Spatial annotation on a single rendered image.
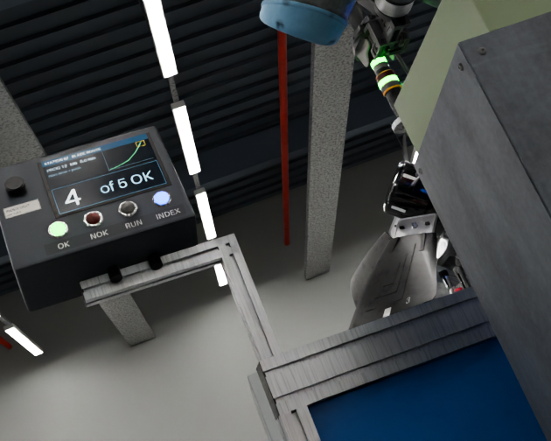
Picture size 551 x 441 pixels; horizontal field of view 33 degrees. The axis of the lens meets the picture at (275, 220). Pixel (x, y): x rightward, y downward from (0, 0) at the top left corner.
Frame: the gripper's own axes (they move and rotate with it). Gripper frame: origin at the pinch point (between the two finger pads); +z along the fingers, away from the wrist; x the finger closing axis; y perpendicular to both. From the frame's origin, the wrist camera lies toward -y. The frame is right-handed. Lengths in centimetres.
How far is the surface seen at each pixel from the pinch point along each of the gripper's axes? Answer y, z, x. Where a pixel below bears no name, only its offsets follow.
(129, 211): 40, -47, -66
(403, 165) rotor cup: 27.7, 1.0, -3.6
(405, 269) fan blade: 50, -2, -14
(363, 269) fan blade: 38.3, 30.1, -10.9
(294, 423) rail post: 75, -41, -54
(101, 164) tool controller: 31, -44, -67
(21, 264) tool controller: 43, -47, -82
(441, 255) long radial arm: 43.0, 23.2, 5.2
